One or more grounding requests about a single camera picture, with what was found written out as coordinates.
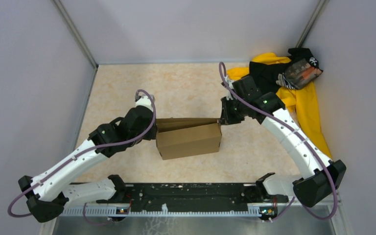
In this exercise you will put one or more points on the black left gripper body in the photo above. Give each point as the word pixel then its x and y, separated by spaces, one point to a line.
pixel 151 135

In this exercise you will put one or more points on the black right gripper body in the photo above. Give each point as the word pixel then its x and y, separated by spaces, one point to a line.
pixel 234 110

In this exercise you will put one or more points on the brown cardboard box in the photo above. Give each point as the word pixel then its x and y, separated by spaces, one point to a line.
pixel 186 137

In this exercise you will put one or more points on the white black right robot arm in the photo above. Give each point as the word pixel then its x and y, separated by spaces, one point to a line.
pixel 319 177

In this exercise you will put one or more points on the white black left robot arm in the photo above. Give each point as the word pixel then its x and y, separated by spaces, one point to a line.
pixel 53 191

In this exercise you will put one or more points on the black cloth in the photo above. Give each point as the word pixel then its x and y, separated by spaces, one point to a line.
pixel 265 76

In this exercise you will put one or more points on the yellow cloth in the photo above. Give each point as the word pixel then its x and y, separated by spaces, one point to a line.
pixel 302 102

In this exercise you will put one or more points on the patterned grey pouch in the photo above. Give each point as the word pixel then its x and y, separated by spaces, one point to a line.
pixel 298 74

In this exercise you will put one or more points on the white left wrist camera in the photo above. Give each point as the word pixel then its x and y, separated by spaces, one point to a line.
pixel 144 101

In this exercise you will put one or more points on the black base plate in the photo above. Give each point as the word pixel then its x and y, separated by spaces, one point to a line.
pixel 193 197

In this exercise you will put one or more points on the aluminium frame rail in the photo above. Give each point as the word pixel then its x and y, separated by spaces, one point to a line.
pixel 263 212

